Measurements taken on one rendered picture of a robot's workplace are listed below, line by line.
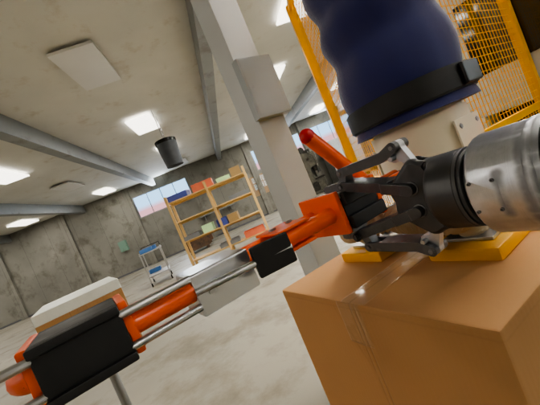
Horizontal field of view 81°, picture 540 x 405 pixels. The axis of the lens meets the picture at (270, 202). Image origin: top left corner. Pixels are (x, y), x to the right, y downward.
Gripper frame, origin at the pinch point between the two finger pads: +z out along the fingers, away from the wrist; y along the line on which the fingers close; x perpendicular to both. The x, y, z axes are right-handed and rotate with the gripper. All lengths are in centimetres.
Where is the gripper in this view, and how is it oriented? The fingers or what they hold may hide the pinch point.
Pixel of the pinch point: (335, 212)
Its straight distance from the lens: 47.0
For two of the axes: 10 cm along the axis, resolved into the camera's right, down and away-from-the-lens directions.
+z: -4.9, 1.5, 8.6
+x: 7.8, -3.5, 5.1
